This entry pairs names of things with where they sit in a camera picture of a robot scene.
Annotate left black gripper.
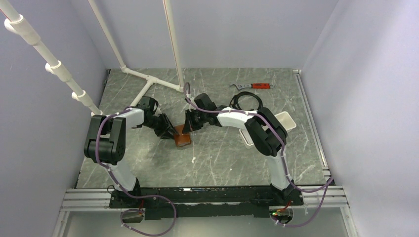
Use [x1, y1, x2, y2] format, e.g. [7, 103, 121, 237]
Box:
[144, 113, 179, 140]

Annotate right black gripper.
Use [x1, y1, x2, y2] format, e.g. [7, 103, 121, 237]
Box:
[182, 110, 207, 135]

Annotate brown leather card holder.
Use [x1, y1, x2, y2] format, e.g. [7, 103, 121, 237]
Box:
[173, 124, 192, 148]

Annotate white plastic tray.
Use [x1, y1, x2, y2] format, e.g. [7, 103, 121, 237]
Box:
[239, 111, 297, 150]

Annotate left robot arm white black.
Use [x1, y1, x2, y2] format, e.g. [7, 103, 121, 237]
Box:
[84, 96, 178, 207]

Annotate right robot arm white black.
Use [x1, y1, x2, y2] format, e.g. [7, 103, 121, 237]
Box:
[182, 93, 294, 205]

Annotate black coiled cable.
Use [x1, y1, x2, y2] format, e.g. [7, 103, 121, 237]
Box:
[229, 91, 263, 112]

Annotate red handled adjustable wrench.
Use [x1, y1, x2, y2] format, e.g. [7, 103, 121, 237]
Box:
[229, 83, 274, 90]

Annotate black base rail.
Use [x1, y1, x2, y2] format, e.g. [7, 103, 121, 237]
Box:
[109, 185, 303, 220]

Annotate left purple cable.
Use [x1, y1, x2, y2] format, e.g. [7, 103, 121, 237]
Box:
[95, 106, 177, 237]

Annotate aluminium frame rails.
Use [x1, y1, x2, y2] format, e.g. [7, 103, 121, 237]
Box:
[63, 68, 358, 237]

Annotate white pvc pipe frame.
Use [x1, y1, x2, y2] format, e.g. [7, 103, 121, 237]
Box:
[0, 0, 187, 117]

